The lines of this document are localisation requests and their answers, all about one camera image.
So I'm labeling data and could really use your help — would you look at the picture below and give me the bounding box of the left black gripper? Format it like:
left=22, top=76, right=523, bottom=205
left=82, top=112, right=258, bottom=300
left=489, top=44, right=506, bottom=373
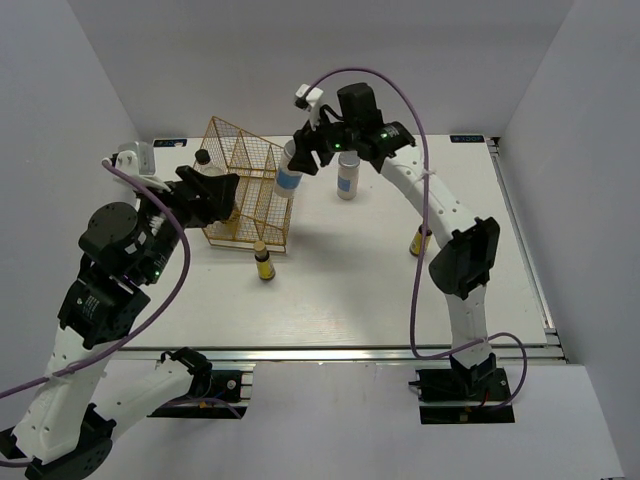
left=136, top=164, right=241, bottom=283

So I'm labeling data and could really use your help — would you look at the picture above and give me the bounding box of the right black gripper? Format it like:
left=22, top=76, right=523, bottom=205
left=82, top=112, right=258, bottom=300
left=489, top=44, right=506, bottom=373
left=288, top=105, right=360, bottom=176

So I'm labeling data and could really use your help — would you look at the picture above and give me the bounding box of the white jar blue label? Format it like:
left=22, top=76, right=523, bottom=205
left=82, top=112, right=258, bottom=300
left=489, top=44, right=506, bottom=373
left=273, top=140, right=302, bottom=198

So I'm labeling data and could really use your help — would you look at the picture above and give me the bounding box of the dark sauce glass bottle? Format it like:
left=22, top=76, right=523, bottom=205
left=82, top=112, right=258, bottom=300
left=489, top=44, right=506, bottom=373
left=195, top=149, right=225, bottom=177

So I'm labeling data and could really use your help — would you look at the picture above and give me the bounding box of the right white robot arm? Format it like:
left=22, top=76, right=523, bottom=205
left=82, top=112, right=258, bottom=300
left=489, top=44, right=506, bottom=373
left=287, top=82, right=500, bottom=399

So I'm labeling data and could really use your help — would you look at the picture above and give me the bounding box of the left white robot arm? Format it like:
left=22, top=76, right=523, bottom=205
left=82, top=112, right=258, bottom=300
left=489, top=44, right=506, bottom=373
left=1, top=166, right=240, bottom=479

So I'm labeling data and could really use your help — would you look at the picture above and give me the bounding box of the white jar near basket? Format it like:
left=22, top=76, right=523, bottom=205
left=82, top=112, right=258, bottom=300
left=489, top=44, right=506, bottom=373
left=337, top=152, right=360, bottom=200

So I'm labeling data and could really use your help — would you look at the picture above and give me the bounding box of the left blue table sticker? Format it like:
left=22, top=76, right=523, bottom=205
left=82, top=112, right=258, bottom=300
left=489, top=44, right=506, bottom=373
left=153, top=138, right=187, bottom=148

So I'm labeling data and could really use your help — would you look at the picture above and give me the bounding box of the blue table sticker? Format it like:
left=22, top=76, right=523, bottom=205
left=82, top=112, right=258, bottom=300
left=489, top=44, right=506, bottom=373
left=449, top=134, right=485, bottom=143
left=153, top=138, right=187, bottom=148

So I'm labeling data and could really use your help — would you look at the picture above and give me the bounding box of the small yellow bottle left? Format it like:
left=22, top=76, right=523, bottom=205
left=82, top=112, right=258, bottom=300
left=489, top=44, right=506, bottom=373
left=253, top=240, right=276, bottom=281

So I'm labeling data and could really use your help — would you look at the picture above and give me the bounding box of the small yellow bottle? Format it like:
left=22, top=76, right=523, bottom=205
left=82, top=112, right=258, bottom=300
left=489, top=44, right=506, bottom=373
left=409, top=225, right=432, bottom=257
left=253, top=240, right=276, bottom=281

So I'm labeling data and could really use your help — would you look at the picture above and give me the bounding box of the right blue table sticker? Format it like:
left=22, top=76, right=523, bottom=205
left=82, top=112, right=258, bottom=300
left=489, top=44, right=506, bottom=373
left=449, top=134, right=485, bottom=143

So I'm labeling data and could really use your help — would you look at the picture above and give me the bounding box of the small yellow bottle right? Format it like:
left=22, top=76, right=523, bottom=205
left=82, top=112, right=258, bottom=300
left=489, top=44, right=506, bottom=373
left=409, top=225, right=432, bottom=257

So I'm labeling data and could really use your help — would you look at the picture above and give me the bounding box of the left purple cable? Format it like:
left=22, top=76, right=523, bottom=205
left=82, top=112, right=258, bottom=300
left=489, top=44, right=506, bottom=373
left=0, top=159, right=244, bottom=469

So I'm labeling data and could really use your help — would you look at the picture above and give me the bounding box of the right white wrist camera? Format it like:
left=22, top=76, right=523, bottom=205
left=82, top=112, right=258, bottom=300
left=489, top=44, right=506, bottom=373
left=294, top=84, right=324, bottom=130

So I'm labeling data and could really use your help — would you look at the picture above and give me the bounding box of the gold wire basket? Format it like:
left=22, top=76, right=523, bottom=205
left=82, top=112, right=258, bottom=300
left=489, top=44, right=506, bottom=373
left=201, top=116, right=293, bottom=253

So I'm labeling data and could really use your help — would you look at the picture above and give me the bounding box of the aluminium front rail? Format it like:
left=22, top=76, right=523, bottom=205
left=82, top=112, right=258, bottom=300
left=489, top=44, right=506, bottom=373
left=114, top=345, right=566, bottom=363

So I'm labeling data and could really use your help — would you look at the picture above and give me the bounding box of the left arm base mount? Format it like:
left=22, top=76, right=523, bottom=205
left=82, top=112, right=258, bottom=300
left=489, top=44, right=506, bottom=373
left=149, top=368, right=253, bottom=420

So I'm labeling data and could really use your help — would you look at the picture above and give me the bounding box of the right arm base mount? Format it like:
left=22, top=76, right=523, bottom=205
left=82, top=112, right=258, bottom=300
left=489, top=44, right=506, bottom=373
left=408, top=368, right=515, bottom=425

